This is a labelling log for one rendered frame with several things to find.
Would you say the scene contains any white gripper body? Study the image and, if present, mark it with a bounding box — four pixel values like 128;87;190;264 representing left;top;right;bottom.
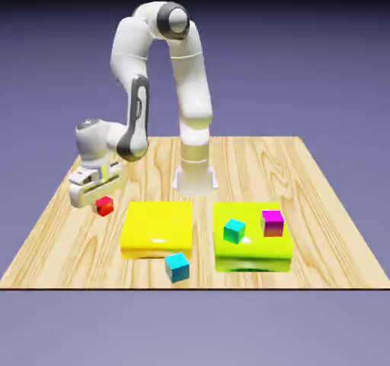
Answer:
69;168;125;209

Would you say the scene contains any small red cube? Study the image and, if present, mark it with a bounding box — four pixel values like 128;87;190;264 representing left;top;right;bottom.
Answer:
94;196;115;218

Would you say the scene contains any small cyan cube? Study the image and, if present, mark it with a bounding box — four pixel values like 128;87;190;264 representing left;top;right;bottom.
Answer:
165;252;190;284
222;218;247;245

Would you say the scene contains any small magenta cube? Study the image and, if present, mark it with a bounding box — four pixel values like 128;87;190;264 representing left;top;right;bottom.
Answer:
261;209;285;238

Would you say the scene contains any large yellow box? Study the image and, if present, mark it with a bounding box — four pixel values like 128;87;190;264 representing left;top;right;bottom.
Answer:
120;201;193;260

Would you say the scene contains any large lime green box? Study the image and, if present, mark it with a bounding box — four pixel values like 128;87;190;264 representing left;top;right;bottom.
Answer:
213;202;294;273

